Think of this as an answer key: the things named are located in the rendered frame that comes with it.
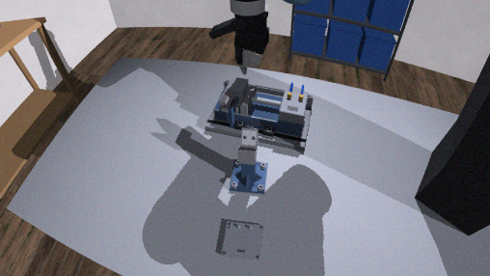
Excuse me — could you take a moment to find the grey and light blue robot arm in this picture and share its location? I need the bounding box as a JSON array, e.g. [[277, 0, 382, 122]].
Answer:
[[208, 0, 311, 39]]

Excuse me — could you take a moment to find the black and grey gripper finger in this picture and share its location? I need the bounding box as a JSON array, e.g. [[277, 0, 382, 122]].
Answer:
[[235, 41, 259, 75], [251, 51, 261, 62]]

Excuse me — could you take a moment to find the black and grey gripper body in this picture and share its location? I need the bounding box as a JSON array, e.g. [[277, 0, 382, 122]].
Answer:
[[234, 12, 269, 54]]

